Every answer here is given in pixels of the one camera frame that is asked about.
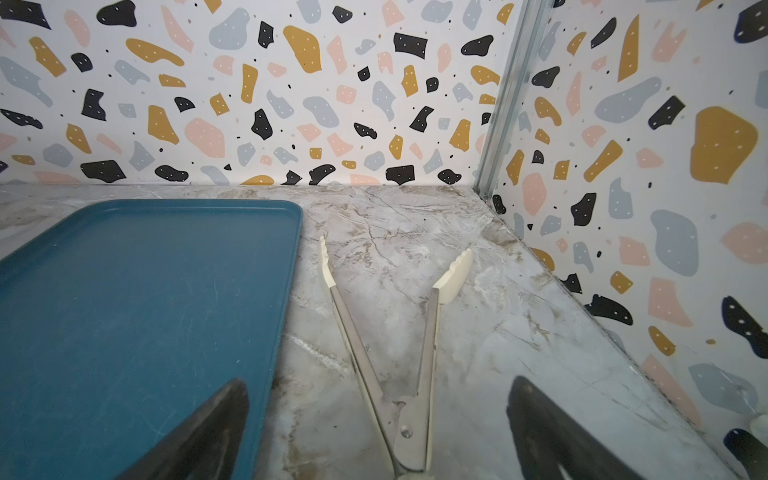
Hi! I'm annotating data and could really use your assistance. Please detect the metal tongs cream tips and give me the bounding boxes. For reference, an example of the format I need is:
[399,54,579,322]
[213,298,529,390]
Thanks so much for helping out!
[319,237,474,479]

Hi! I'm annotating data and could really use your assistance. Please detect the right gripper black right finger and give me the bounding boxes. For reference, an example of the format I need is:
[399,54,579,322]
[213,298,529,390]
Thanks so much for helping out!
[506,376,640,480]

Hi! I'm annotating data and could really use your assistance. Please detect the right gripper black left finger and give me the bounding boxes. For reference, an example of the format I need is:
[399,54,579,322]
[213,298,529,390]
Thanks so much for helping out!
[118,379,249,479]

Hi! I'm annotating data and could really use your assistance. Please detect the teal rectangular tray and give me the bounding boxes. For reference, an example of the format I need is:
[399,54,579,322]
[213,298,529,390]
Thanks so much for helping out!
[1,199,303,479]

